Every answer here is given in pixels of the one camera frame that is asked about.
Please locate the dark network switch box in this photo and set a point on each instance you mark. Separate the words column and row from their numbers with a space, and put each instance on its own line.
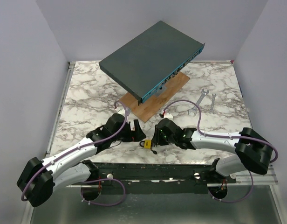
column 147, row 62

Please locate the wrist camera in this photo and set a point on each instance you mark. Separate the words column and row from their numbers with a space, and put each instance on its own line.
column 166, row 115
column 120, row 110

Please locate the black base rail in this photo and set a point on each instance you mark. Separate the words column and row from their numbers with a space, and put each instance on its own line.
column 131, row 178

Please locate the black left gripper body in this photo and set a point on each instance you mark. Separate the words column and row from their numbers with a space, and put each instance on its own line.
column 126, row 135

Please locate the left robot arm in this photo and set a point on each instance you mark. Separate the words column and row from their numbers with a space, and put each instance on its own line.
column 40, row 178

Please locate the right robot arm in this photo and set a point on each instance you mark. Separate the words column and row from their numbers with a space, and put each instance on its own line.
column 249, row 151

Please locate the wooden board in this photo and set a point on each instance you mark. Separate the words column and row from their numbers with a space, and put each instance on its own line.
column 152, row 105

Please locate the yellow padlock with black shackle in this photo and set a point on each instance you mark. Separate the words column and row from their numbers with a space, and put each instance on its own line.
column 147, row 144

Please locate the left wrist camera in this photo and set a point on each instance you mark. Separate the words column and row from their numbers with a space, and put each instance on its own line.
column 120, row 110

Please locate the silver wrench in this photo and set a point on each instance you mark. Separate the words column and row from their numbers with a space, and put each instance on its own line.
column 194, row 109
column 211, row 110

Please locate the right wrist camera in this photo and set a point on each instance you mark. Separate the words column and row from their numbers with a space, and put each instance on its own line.
column 166, row 115

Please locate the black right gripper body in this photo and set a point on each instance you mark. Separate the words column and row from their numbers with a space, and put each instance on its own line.
column 160, row 139

